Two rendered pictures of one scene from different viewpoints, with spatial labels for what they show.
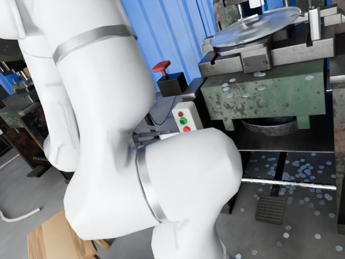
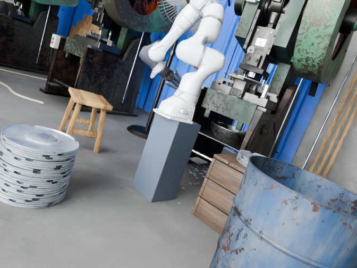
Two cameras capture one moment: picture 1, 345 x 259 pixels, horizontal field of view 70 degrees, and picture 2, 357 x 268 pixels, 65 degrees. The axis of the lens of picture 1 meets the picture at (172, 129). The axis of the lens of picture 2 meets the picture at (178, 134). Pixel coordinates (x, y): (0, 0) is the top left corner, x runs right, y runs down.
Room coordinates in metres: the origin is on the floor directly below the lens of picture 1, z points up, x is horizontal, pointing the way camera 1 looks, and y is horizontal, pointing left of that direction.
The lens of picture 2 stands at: (-1.18, 0.28, 0.66)
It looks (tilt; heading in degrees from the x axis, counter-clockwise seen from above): 11 degrees down; 350
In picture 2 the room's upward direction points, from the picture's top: 20 degrees clockwise
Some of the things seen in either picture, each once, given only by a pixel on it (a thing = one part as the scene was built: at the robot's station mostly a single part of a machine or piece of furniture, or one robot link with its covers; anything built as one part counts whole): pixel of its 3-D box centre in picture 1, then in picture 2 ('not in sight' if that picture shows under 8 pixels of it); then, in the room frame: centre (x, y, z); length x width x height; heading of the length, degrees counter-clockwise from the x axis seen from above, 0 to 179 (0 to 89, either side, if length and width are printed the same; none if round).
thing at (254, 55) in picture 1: (253, 52); (238, 87); (0.78, -0.35, 0.72); 0.25 x 0.14 x 0.14; 140
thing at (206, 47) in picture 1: (218, 34); (228, 79); (1.02, -0.33, 0.76); 0.17 x 0.06 x 0.10; 50
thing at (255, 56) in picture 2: not in sight; (261, 47); (0.88, -0.43, 1.04); 0.17 x 0.15 x 0.30; 140
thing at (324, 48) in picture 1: (265, 44); (244, 95); (0.91, -0.46, 0.68); 0.45 x 0.30 x 0.06; 50
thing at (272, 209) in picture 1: (279, 169); (212, 160); (0.81, -0.37, 0.14); 0.59 x 0.10 x 0.05; 140
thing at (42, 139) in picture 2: not in sight; (42, 137); (-0.03, 0.61, 0.24); 0.29 x 0.29 x 0.01
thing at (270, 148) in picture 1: (279, 121); (227, 140); (0.92, -0.47, 0.31); 0.43 x 0.42 x 0.01; 50
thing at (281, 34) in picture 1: (263, 32); (246, 90); (0.91, -0.46, 0.72); 0.20 x 0.16 x 0.03; 50
